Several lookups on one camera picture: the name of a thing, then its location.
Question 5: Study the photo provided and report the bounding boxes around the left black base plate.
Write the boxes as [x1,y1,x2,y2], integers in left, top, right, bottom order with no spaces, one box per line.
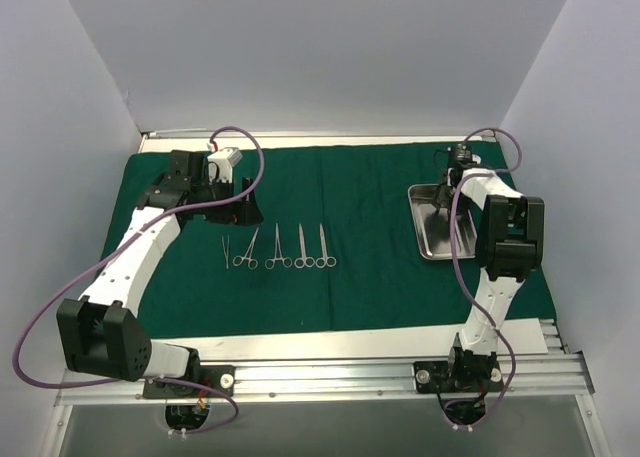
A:
[142,365,236,399]

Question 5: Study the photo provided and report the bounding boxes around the front aluminium rail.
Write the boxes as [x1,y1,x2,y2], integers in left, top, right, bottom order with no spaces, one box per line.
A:
[55,353,594,406]

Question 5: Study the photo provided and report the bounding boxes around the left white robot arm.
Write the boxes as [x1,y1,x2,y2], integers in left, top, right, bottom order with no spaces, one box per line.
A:
[56,146,263,396]

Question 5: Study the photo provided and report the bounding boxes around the steel hemostat forceps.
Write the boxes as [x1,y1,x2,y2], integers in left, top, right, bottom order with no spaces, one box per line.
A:
[264,223,293,270]
[232,228,259,270]

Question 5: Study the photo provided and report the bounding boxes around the steel instrument tray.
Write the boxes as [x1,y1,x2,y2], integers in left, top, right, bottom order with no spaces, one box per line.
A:
[408,184,477,261]

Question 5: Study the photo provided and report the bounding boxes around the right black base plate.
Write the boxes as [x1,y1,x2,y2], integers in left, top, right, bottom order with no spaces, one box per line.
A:
[413,360,504,394]

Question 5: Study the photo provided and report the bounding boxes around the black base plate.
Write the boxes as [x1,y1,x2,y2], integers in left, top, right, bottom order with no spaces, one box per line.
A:
[413,360,504,394]
[142,365,236,399]

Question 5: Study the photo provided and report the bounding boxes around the rear aluminium rail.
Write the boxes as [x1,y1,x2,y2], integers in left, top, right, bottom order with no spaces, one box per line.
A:
[142,128,208,139]

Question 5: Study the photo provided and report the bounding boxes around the steel tweezers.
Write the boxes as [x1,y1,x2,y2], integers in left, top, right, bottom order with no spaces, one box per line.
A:
[221,235,230,269]

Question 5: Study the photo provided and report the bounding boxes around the steel surgical scissors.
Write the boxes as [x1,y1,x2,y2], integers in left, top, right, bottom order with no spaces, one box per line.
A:
[315,224,337,268]
[294,223,315,269]

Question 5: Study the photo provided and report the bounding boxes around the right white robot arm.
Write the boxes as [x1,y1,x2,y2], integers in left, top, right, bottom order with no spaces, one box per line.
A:
[436,164,545,390]

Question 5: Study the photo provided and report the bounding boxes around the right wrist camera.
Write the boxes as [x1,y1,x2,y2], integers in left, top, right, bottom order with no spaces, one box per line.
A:
[447,143,481,169]

